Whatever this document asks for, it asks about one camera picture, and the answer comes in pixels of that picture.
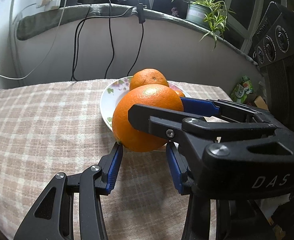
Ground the black camera box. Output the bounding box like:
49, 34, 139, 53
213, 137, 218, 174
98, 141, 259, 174
253, 2, 294, 132

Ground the black cable right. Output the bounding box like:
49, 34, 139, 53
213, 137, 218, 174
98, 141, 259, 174
126, 22, 145, 77

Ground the green snack package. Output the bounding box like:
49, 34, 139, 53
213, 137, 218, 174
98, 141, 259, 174
230, 75, 255, 103

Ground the black cable left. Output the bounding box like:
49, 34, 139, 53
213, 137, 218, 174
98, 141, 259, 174
71, 3, 93, 82

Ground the white charging cable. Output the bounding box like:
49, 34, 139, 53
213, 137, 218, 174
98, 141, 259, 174
0, 0, 69, 81

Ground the green grey sofa-top cloth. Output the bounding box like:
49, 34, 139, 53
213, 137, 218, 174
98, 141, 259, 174
15, 3, 257, 67

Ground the white power adapter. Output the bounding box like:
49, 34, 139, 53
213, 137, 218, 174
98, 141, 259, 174
36, 0, 61, 11

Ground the potted spider plant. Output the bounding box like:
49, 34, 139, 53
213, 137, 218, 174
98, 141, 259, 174
172, 0, 236, 49

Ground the white floral plate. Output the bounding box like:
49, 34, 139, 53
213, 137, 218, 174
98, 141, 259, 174
99, 75, 192, 132

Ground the black cable middle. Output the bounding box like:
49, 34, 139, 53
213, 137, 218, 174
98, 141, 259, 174
104, 0, 138, 80

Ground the plaid beige tablecloth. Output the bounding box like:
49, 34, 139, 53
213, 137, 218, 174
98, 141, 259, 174
0, 78, 234, 240

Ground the small tangerine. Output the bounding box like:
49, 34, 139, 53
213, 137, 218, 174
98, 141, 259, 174
175, 90, 185, 97

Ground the large smooth orange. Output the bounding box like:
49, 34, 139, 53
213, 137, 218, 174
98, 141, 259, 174
112, 84, 183, 153

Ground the large orange on plate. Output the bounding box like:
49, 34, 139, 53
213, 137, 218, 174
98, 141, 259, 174
130, 68, 169, 90

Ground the black clip mount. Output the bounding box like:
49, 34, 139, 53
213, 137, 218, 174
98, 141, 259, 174
134, 0, 150, 25

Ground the black cable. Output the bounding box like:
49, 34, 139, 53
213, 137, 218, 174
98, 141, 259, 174
71, 3, 93, 82
104, 0, 138, 80
126, 22, 145, 77

